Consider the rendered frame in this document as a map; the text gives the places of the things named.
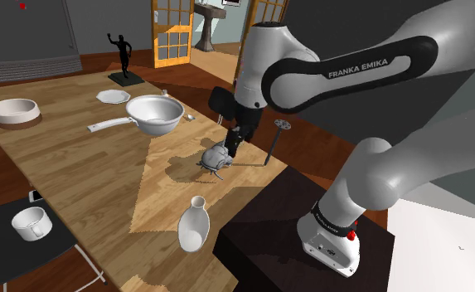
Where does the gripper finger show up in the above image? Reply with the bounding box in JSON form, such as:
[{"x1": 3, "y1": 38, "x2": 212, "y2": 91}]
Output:
[{"x1": 224, "y1": 127, "x2": 243, "y2": 159}]

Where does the grey beetle figure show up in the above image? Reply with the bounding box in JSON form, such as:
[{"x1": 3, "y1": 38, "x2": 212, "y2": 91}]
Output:
[{"x1": 197, "y1": 141, "x2": 235, "y2": 182}]

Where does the white vase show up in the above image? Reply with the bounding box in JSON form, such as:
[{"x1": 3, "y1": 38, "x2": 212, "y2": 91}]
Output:
[{"x1": 177, "y1": 195, "x2": 211, "y2": 254}]

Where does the dark robot stand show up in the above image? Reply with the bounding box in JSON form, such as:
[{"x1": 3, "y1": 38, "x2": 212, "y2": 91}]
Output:
[{"x1": 212, "y1": 165, "x2": 396, "y2": 292}]

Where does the white octagonal plate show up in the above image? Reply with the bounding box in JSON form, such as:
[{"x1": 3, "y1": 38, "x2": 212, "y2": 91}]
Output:
[{"x1": 95, "y1": 89, "x2": 132, "y2": 105}]

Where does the black human figure statue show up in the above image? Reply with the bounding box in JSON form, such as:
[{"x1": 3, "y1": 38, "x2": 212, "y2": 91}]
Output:
[{"x1": 106, "y1": 32, "x2": 147, "y2": 88}]

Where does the wooden table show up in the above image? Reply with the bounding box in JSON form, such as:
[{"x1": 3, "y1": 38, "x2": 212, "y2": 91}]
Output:
[{"x1": 0, "y1": 68, "x2": 291, "y2": 292}]

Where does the white mug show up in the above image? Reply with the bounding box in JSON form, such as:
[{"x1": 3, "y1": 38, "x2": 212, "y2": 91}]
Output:
[{"x1": 11, "y1": 206, "x2": 54, "y2": 243}]

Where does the white bowl with brown base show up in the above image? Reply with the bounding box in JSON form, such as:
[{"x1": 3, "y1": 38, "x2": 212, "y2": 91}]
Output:
[{"x1": 0, "y1": 98, "x2": 44, "y2": 131}]

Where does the white pan with handle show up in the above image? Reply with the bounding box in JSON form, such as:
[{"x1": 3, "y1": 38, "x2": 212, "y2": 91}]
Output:
[{"x1": 86, "y1": 94, "x2": 186, "y2": 137}]

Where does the grey pedestal table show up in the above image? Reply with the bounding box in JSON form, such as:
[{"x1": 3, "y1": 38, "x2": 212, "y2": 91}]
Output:
[{"x1": 193, "y1": 2, "x2": 228, "y2": 53}]

